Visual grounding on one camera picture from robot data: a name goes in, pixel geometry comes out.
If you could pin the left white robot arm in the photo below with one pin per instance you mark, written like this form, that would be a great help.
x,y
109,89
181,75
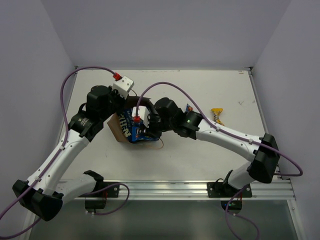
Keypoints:
x,y
41,193

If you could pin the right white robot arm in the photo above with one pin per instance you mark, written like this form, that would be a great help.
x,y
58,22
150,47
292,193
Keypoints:
x,y
260,152

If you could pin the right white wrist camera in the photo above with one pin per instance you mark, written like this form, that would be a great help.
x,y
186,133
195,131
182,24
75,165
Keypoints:
x,y
140,115

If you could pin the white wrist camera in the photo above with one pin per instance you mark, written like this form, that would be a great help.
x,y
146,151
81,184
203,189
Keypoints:
x,y
123,86
140,115

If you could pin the brown paper bag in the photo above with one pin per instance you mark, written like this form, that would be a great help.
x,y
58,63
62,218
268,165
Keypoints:
x,y
116,130

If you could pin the yellow M&M's packet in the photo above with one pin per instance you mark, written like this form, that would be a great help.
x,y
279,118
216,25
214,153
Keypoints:
x,y
216,115

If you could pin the blue Kettle chips bag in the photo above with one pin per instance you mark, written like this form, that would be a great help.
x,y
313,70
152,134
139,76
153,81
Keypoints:
x,y
128,127

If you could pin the aluminium front rail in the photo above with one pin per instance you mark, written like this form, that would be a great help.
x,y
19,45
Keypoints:
x,y
196,190

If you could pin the small blue M&M's packet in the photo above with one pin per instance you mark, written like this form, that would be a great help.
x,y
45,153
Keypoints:
x,y
188,108

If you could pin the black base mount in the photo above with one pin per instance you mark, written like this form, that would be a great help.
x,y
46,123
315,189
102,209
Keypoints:
x,y
111,192
219,189

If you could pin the right black controller box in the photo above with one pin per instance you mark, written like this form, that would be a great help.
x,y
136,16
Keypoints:
x,y
234,205

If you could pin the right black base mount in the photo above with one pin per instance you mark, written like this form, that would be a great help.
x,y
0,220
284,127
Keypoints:
x,y
219,189

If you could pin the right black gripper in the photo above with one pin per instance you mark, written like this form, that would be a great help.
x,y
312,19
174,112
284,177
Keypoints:
x,y
151,117

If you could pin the left black controller box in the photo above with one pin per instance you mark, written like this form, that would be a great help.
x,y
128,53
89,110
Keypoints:
x,y
93,205

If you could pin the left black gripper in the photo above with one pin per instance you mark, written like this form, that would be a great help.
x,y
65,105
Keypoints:
x,y
121,100

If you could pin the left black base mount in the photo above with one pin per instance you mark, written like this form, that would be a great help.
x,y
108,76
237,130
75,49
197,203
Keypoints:
x,y
111,192

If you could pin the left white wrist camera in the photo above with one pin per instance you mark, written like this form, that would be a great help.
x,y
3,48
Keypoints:
x,y
123,86

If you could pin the black controller box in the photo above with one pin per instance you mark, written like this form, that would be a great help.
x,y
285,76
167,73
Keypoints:
x,y
234,205
93,205

